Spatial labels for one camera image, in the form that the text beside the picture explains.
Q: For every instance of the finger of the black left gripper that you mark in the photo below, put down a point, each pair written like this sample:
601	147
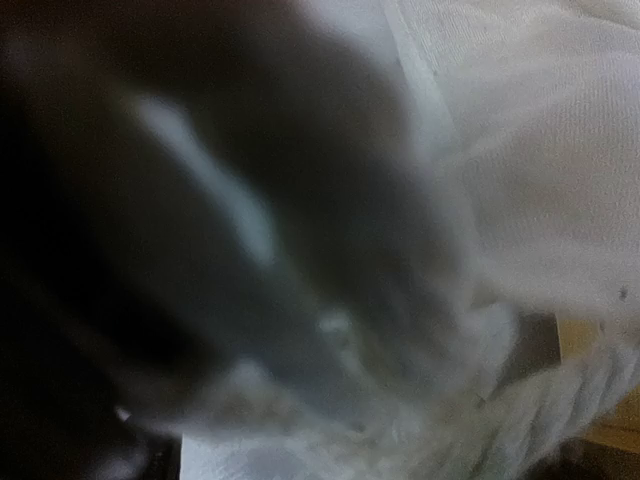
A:
188	187

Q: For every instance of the duck print mattress cushion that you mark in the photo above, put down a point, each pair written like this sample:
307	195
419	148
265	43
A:
530	113

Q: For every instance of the wooden pet bed frame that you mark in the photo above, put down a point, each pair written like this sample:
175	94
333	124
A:
593	391

